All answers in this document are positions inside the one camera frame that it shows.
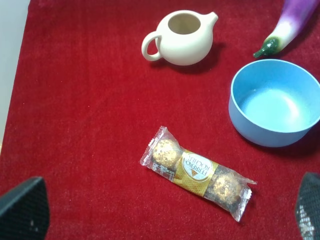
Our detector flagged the light blue bowl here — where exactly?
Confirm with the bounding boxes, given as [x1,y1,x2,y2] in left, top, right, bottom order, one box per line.
[228,59,320,148]

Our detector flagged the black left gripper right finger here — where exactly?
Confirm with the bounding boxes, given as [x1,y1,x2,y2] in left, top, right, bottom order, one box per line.
[295,172,320,240]

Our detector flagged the cream ceramic teapot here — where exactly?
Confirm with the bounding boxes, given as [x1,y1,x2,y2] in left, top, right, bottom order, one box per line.
[141,10,219,66]

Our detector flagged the purple toy eggplant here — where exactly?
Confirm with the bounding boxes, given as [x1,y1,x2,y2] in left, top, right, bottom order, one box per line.
[253,0,320,59]

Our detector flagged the Ferrero Rocher chocolate pack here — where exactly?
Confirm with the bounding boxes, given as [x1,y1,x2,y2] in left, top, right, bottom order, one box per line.
[140,126,256,222]

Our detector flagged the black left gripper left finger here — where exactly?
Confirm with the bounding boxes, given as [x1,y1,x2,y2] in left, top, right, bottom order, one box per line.
[0,176,50,240]

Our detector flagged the red velvet tablecloth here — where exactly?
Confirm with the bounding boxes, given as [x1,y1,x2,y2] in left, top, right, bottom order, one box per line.
[0,0,320,240]

